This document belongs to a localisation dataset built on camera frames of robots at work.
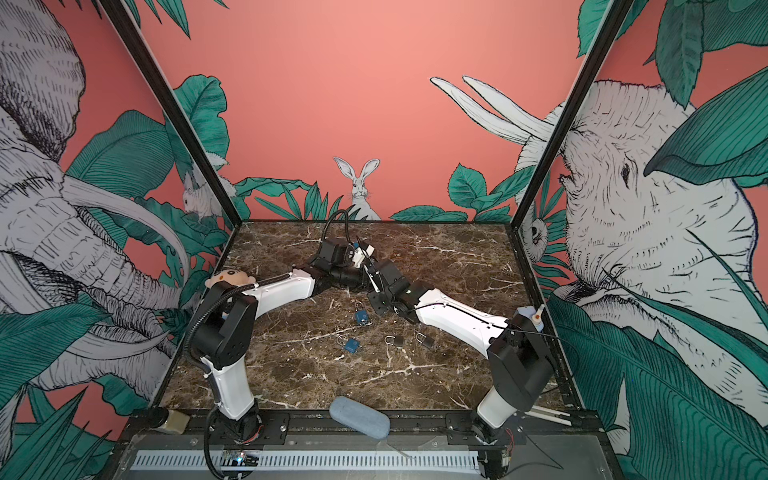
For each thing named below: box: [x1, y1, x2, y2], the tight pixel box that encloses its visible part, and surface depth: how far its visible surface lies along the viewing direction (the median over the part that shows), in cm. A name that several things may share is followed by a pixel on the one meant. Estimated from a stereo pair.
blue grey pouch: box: [329, 396, 391, 440], surface depth 75 cm
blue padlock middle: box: [355, 310, 369, 326], surface depth 95 cm
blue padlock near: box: [344, 338, 361, 354], surface depth 90 cm
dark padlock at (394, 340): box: [384, 336, 404, 347], surface depth 92 cm
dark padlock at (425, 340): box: [416, 332, 435, 348], surface depth 92 cm
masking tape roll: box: [150, 409, 191, 435], surface depth 72 cm
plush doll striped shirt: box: [205, 262, 273, 287], surface depth 106 cm
